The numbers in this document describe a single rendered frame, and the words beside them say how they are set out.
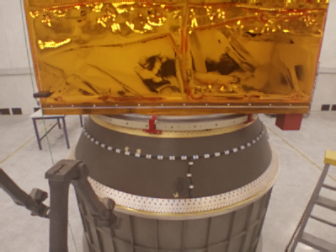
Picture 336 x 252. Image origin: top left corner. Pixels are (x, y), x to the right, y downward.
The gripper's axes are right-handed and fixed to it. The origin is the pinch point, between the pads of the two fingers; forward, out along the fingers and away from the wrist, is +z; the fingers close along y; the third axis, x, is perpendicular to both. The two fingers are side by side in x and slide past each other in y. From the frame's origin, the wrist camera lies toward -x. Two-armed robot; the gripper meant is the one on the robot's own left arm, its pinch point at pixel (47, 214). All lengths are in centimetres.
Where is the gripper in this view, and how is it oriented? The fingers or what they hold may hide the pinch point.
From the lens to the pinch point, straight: 158.8
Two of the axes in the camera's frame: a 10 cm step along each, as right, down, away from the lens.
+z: 0.7, 6.3, 7.7
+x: -1.1, 7.7, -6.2
